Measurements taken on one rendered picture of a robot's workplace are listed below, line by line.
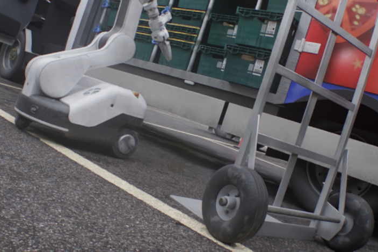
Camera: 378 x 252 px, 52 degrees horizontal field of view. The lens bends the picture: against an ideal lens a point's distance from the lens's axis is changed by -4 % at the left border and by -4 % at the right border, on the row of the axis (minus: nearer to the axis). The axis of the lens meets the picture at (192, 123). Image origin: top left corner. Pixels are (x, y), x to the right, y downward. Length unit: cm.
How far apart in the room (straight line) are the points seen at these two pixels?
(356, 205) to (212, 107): 148
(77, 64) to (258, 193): 123
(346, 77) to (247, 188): 146
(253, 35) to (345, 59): 64
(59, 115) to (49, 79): 20
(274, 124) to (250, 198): 147
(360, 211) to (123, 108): 122
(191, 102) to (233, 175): 181
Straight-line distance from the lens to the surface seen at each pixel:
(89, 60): 214
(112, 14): 430
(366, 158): 243
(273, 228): 163
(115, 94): 206
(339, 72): 257
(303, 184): 265
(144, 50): 378
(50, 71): 207
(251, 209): 122
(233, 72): 277
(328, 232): 182
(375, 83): 249
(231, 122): 281
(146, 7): 214
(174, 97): 316
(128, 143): 218
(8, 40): 527
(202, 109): 297
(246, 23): 284
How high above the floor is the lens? 36
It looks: 1 degrees down
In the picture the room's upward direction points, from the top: 19 degrees clockwise
